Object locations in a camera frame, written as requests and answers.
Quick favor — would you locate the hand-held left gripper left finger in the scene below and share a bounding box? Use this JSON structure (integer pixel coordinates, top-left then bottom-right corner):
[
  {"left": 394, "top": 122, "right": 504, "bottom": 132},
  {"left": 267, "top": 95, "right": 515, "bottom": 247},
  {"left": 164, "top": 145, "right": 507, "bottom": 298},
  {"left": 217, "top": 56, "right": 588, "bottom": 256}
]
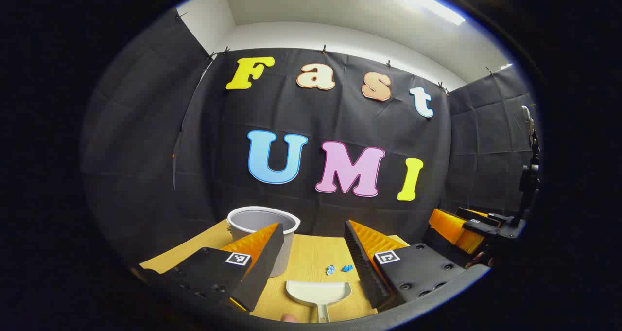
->
[{"left": 140, "top": 223, "right": 285, "bottom": 313}]

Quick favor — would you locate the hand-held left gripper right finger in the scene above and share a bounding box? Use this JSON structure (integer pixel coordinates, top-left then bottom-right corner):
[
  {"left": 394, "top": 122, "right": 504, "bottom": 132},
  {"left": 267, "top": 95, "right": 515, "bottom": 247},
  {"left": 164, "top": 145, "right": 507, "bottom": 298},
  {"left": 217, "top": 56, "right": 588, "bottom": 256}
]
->
[{"left": 344, "top": 219, "right": 468, "bottom": 310}]

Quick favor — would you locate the white ribbed garbage bin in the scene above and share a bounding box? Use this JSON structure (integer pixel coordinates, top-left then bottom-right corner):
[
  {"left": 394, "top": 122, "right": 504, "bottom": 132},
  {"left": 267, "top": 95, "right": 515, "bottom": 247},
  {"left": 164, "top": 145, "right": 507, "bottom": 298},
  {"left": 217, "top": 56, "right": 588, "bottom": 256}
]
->
[{"left": 227, "top": 206, "right": 301, "bottom": 278}]

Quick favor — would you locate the grey plastic dustpan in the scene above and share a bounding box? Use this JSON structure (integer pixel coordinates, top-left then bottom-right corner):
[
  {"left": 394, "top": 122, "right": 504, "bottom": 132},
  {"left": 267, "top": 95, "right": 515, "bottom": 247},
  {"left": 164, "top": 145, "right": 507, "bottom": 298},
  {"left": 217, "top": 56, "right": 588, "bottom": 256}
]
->
[{"left": 285, "top": 280, "right": 352, "bottom": 324}]

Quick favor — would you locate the wooden desktop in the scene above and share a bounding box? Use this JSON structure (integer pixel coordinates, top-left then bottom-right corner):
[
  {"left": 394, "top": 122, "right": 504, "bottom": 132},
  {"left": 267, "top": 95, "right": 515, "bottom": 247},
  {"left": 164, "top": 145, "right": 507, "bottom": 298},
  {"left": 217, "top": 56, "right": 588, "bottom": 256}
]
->
[{"left": 138, "top": 219, "right": 411, "bottom": 324}]

